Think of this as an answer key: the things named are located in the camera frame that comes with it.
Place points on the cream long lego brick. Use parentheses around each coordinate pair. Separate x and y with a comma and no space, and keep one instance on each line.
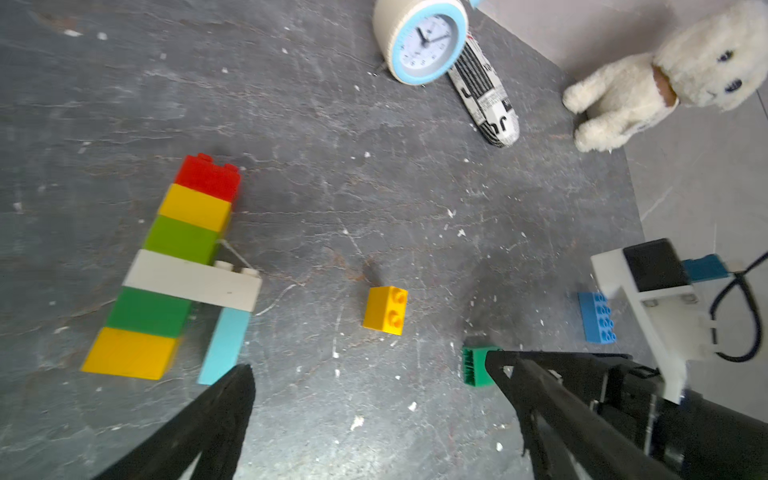
(217,285)

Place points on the blue alarm clock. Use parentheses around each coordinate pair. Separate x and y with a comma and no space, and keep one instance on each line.
(420,39)

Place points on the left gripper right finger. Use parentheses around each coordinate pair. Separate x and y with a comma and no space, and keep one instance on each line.
(601,450)

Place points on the dark green lego brick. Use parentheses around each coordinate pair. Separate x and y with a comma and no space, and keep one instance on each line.
(473,365)

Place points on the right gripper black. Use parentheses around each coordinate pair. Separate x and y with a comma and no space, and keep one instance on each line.
(693,437)

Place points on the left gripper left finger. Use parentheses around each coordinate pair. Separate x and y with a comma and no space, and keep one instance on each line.
(208,433)

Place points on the orange yellow lego brick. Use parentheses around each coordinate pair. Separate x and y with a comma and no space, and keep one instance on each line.
(385,310)

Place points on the red lego brick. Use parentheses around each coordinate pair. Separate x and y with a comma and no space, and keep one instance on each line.
(200,173)

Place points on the blue long lego brick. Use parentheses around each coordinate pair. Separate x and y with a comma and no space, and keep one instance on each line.
(596,318)

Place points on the white plush dog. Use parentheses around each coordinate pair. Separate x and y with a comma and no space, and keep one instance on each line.
(719,61)

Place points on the turquoise lego brick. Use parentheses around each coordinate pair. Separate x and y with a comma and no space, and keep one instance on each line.
(224,347)

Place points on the lime green lego brick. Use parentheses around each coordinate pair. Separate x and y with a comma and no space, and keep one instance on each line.
(182,240)

